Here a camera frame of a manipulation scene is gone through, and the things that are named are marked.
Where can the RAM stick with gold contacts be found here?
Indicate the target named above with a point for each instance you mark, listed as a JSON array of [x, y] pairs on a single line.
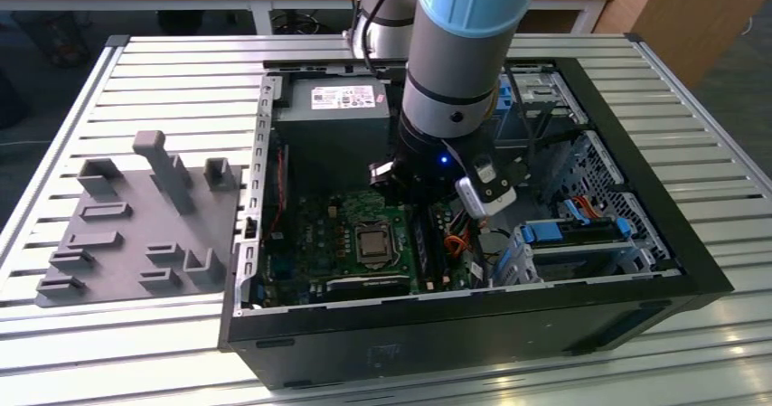
[[432, 243]]

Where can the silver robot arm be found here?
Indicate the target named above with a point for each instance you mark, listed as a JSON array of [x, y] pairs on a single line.
[[458, 53]]

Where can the green Dell motherboard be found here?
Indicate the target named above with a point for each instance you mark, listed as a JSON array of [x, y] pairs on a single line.
[[368, 204]]

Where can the silver CPU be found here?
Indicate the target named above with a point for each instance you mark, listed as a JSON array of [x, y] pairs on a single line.
[[372, 243]]

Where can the round case speaker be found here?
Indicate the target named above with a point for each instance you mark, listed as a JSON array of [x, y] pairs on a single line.
[[497, 241]]

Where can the blue disk carrier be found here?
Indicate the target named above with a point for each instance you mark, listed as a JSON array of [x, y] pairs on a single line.
[[540, 233]]

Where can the grey power supply unit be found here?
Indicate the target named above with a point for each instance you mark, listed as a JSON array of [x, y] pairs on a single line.
[[298, 103]]

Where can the black graphics card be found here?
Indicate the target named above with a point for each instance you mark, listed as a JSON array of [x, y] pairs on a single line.
[[368, 285]]

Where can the perforated metal drive cage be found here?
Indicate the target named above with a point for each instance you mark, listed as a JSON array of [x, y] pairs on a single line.
[[602, 162]]

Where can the black open PC case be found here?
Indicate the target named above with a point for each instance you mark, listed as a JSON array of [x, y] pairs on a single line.
[[421, 342]]

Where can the black chair base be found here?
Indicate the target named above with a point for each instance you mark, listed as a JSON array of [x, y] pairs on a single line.
[[294, 21]]

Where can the grey parts rack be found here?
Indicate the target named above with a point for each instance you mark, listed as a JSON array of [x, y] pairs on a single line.
[[120, 261]]

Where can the wooden cabinet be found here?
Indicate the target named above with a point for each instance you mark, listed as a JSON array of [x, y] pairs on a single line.
[[693, 17]]

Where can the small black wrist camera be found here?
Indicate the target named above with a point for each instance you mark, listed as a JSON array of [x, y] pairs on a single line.
[[380, 175]]

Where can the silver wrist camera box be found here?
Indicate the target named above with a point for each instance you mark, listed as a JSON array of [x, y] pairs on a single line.
[[488, 198]]

